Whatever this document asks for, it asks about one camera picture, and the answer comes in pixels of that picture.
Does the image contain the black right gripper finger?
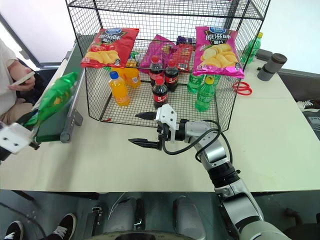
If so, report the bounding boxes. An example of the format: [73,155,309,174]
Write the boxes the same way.
[127,137,163,152]
[134,111,158,121]

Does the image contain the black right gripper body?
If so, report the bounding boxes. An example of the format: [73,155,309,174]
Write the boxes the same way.
[156,121,176,152]

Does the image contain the green chips bag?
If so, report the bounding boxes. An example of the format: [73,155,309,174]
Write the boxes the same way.
[22,71,80,127]

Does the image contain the green belt conveyor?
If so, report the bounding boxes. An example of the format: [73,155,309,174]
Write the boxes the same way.
[31,32,101,145]

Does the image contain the bystander hand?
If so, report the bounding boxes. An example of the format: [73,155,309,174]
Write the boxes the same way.
[7,67,37,93]

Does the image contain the cola bottle red cap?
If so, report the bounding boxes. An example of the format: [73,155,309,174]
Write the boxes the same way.
[148,55,166,88]
[164,59,180,94]
[151,76,170,110]

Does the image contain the orange soda bottle blue cap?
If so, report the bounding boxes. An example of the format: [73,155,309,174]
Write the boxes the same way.
[108,71,131,108]

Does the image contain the orange soda bottle green cap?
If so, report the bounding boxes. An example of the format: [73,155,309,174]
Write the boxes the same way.
[123,51,142,89]

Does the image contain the green soda bottle yellow cap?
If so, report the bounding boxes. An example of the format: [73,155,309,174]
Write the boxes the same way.
[194,75,217,113]
[240,32,264,65]

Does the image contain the magenta crumpled chips bag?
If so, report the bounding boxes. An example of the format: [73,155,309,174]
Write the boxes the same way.
[138,34,177,74]

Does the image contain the white smartphone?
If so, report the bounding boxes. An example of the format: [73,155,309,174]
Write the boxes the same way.
[10,71,36,87]

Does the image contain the person in white shirt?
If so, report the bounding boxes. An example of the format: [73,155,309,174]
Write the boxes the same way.
[0,38,38,126]

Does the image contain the small red snack pack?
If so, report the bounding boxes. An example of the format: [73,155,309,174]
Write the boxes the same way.
[174,44,196,72]

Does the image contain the grey rounded robot leg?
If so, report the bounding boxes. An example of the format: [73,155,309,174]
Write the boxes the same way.
[102,196,146,234]
[171,195,207,240]

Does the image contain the red potato chips bag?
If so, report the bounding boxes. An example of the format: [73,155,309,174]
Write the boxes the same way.
[80,27,140,70]

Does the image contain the purple snack pack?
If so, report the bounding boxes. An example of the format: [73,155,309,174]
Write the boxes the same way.
[176,35,197,46]

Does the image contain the black sneaker white sole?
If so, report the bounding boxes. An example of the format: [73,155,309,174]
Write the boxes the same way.
[46,212,78,240]
[3,220,25,240]

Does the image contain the red scissors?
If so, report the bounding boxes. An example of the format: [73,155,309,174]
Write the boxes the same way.
[232,81,253,97]

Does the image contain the large pink potato chips bag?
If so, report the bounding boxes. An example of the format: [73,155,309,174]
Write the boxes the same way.
[192,25,245,80]

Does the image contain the grey cylinder with dark cap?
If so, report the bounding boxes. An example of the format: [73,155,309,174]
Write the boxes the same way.
[257,52,288,82]

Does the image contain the black machine beside table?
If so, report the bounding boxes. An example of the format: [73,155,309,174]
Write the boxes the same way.
[256,48,320,142]

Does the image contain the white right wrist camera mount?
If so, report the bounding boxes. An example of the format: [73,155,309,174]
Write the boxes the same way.
[155,103,179,144]

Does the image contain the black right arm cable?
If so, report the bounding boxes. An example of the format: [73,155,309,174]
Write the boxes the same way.
[161,119,236,173]

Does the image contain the white cable under table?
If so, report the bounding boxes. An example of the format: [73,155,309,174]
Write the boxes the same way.
[110,192,131,214]

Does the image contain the black wire mesh rack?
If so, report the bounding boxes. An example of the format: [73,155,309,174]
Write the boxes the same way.
[65,0,272,132]

